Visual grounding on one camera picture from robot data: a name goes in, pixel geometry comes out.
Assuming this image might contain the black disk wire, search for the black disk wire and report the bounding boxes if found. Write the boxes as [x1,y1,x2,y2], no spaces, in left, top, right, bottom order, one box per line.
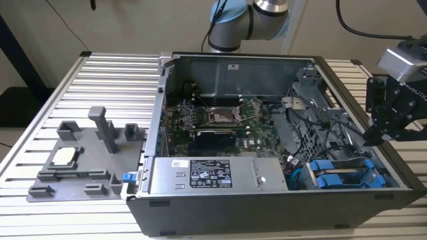
[285,141,355,161]
[285,107,367,153]

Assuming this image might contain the green motherboard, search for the green motherboard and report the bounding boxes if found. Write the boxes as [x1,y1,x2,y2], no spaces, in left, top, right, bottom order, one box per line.
[164,96,288,161]

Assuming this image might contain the silver metal bracket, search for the silver metal bracket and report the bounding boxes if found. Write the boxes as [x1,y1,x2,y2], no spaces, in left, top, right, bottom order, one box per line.
[281,96,317,111]

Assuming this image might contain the black furniture frame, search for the black furniture frame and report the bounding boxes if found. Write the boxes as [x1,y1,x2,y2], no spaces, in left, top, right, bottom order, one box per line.
[0,13,57,128]

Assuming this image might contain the CPU socket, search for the CPU socket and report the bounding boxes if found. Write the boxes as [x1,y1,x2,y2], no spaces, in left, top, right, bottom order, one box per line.
[203,106,247,125]

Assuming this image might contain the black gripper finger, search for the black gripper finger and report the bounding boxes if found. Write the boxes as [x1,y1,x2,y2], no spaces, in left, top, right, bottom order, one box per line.
[361,112,391,147]
[385,117,427,142]

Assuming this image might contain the silver CPU chip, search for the silver CPU chip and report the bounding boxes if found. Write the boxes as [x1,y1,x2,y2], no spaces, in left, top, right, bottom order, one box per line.
[48,146,84,166]

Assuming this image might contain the thin black wall cable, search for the thin black wall cable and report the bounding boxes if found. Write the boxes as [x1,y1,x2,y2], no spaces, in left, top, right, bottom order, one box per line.
[44,0,90,53]

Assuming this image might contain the hard disk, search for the hard disk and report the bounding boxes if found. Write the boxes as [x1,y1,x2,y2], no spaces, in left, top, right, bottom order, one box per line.
[308,159,377,177]
[316,173,387,189]

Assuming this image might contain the grey parts rack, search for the grey parts rack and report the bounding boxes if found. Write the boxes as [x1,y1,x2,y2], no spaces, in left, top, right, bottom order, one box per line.
[25,106,148,203]

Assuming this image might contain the black open PC case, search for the black open PC case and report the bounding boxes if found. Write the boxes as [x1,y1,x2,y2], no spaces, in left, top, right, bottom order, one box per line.
[125,51,427,237]

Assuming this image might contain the thick black gripper cable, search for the thick black gripper cable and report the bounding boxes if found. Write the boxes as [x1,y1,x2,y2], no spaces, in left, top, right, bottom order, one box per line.
[335,0,421,41]

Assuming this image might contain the silver power supply unit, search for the silver power supply unit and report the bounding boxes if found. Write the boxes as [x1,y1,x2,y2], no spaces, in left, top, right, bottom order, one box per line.
[148,156,288,194]

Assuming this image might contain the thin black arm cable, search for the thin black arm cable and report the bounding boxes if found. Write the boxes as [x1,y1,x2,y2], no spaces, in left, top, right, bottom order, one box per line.
[200,0,229,53]

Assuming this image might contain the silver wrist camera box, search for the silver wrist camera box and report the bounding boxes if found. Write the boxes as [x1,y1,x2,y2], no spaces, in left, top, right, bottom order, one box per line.
[376,39,427,82]

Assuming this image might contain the blue case latch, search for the blue case latch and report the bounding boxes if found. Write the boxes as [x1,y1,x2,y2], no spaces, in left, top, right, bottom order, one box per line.
[121,172,139,184]

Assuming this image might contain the black graphics card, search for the black graphics card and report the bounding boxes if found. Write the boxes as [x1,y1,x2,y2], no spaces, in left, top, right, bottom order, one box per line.
[188,128,239,158]

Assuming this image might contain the blue data cable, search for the blue data cable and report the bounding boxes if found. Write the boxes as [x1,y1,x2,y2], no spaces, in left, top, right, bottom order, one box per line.
[287,166,304,190]

